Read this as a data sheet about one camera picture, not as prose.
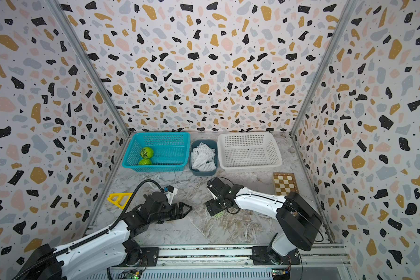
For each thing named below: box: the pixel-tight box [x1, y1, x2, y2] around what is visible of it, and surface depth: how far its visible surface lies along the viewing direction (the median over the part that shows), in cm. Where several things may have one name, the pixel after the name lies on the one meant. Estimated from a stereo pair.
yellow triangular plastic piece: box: [107, 192, 133, 210], surface depth 92 cm
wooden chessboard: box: [273, 172, 300, 196], surface depth 97 cm
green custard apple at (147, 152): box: [140, 147, 154, 159], surface depth 105 cm
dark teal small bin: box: [189, 139, 220, 177], surface depth 102 cm
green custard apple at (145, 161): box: [138, 158, 153, 166], surface depth 101 cm
